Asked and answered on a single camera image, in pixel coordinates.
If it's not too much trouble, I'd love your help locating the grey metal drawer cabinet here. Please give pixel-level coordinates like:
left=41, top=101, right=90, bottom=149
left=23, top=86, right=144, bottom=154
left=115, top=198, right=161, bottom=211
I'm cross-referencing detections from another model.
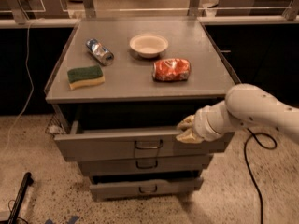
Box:
left=46, top=17, right=235, bottom=190

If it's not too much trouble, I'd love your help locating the grey bottom drawer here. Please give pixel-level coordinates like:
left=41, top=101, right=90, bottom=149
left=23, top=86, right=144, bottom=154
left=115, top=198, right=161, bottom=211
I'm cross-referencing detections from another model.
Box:
left=90, top=177, right=203, bottom=201

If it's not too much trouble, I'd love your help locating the white paper bowl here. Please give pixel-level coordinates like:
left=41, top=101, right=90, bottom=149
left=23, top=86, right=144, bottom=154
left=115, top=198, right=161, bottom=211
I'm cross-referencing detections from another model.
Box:
left=130, top=34, right=168, bottom=59

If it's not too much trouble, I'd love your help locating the grey drawer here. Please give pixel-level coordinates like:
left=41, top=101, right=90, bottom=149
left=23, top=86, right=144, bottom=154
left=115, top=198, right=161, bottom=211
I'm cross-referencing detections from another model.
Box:
left=78, top=154, right=212, bottom=176
left=90, top=177, right=203, bottom=201
left=53, top=120, right=235, bottom=162

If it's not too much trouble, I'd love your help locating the black bar on floor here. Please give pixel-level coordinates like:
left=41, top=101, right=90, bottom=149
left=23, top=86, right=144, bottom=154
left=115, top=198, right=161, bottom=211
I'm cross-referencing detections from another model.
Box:
left=7, top=172, right=34, bottom=224

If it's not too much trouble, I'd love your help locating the white hanging cable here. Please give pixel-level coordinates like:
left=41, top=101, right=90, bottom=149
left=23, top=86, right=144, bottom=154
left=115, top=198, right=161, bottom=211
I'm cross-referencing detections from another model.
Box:
left=0, top=21, right=38, bottom=157

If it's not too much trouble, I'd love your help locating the blue silver soda can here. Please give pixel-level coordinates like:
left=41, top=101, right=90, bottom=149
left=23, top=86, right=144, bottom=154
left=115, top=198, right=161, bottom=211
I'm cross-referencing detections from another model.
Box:
left=86, top=38, right=114, bottom=66

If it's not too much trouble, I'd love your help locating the wire mesh basket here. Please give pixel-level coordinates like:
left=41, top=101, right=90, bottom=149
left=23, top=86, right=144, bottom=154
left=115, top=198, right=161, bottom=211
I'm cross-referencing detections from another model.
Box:
left=46, top=115, right=65, bottom=135

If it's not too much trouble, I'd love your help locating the grey middle drawer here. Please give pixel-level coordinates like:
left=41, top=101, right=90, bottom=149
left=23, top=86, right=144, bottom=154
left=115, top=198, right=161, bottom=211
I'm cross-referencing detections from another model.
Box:
left=78, top=154, right=212, bottom=176

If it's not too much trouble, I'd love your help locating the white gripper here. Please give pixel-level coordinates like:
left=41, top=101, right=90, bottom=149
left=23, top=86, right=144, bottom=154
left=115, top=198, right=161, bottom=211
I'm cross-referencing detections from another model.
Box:
left=176, top=104, right=231, bottom=144

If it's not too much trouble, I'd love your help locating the crushed orange soda can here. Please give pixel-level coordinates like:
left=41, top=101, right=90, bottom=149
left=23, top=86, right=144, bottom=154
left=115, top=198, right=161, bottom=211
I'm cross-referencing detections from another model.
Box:
left=152, top=58, right=191, bottom=82

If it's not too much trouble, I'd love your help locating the grey top drawer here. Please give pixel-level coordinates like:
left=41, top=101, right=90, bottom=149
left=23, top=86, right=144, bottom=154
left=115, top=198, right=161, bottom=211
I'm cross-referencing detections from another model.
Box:
left=53, top=120, right=235, bottom=162

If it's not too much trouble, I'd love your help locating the black floor cable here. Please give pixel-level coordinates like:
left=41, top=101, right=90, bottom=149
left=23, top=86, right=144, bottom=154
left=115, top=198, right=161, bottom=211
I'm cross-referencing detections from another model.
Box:
left=242, top=128, right=278, bottom=224

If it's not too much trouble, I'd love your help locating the green yellow sponge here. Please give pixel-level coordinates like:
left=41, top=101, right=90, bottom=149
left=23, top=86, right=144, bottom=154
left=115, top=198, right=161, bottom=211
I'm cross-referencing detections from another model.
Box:
left=67, top=65, right=105, bottom=90

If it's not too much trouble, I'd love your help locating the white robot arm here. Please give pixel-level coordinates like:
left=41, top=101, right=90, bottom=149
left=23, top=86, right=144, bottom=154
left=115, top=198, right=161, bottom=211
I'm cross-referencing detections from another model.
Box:
left=176, top=84, right=299, bottom=144

